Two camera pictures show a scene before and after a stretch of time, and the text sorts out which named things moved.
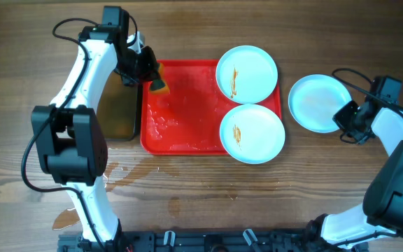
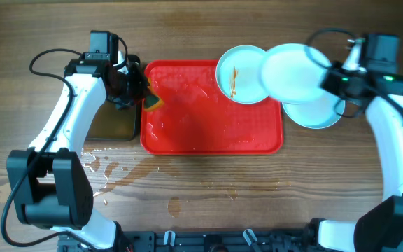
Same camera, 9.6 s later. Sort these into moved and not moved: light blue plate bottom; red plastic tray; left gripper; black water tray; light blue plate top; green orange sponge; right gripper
Moved: light blue plate bottom; right gripper; green orange sponge; left gripper
Not moved: red plastic tray; light blue plate top; black water tray
